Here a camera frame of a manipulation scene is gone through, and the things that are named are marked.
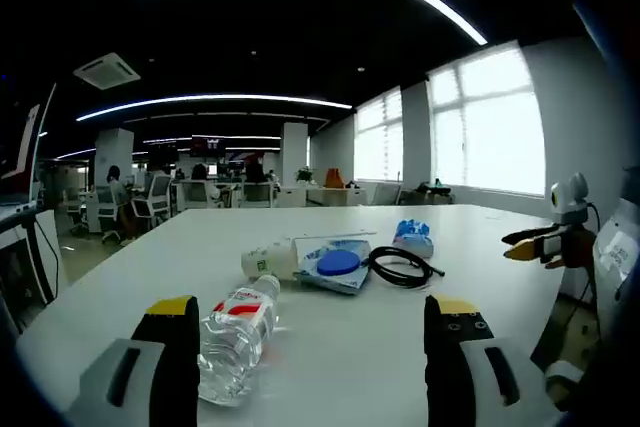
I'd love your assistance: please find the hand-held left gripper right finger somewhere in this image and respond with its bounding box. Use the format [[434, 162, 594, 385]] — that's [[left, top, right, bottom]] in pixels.
[[423, 294, 566, 427]]

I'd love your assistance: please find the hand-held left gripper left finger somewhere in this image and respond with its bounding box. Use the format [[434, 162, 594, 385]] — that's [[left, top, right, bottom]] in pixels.
[[64, 295, 201, 427]]

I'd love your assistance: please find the clear plastic water bottle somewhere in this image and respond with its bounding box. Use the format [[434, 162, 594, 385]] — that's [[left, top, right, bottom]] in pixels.
[[197, 274, 282, 407]]

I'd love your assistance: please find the blue white tissue pack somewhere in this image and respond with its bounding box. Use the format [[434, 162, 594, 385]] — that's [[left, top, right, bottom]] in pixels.
[[392, 218, 435, 258]]

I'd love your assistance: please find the white paper cup green pattern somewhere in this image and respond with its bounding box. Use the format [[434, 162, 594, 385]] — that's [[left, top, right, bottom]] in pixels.
[[241, 241, 301, 282]]

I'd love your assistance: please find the wet wipes pack blue lid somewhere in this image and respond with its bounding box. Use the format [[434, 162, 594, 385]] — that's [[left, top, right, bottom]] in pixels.
[[293, 238, 374, 296]]

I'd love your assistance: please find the person's right hand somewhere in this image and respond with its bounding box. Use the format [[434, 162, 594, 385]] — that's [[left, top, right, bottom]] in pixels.
[[544, 227, 598, 271]]

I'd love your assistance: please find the white chest device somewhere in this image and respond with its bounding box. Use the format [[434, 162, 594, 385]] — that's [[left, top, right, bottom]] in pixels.
[[589, 196, 640, 343]]

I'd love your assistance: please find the white table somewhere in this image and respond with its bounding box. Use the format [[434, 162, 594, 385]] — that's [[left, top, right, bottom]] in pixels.
[[14, 204, 569, 427]]

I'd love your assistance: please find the dark bag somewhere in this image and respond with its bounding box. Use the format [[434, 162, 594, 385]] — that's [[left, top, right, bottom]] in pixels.
[[417, 177, 454, 194]]

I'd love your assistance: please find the large window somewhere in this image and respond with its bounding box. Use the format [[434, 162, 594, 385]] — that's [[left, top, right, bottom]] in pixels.
[[428, 41, 547, 197]]

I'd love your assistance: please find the white table power strip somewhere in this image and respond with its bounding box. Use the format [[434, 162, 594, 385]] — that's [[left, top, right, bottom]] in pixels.
[[292, 230, 378, 240]]

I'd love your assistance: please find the white mesh office chair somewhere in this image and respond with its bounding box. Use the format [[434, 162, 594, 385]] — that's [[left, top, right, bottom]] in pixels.
[[241, 181, 275, 209], [130, 175, 174, 232], [180, 179, 211, 211], [94, 185, 122, 244]]

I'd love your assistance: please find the small window with blinds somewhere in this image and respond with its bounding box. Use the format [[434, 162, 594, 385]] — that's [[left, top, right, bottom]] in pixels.
[[354, 86, 404, 182]]

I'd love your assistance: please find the white side desk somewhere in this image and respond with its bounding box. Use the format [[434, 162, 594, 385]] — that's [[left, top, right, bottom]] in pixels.
[[0, 206, 64, 333]]

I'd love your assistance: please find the ceiling air conditioner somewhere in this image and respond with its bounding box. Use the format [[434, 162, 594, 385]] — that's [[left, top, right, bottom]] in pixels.
[[73, 52, 142, 91]]

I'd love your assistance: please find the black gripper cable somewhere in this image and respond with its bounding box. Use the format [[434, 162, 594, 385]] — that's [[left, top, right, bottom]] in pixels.
[[585, 201, 601, 236]]

